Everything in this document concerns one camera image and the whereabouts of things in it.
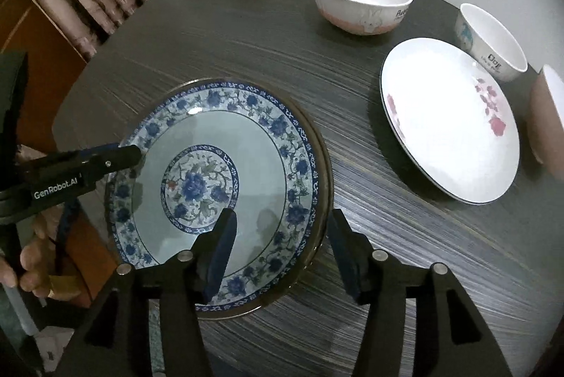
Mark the small white bowl blue print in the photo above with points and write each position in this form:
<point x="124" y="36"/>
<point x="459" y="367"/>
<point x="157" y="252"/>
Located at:
<point x="489" y="37"/>

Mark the person's left hand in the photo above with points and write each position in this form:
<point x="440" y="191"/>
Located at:
<point x="33" y="267"/>

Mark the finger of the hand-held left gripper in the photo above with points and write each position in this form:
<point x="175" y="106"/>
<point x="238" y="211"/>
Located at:
<point x="123" y="159"/>

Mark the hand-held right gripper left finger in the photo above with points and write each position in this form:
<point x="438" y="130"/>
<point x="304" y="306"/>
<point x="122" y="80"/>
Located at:
<point x="221" y="253"/>

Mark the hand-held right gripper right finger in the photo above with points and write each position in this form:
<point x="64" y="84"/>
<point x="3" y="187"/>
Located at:
<point x="346" y="258"/>

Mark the blue floral porcelain plate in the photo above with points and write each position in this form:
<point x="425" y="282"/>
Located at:
<point x="246" y="165"/>

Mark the pink bowl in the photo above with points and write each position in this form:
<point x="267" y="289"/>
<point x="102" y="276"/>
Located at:
<point x="546" y="117"/>

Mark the white plate with pink flowers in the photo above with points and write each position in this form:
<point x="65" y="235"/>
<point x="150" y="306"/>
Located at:
<point x="440" y="117"/>

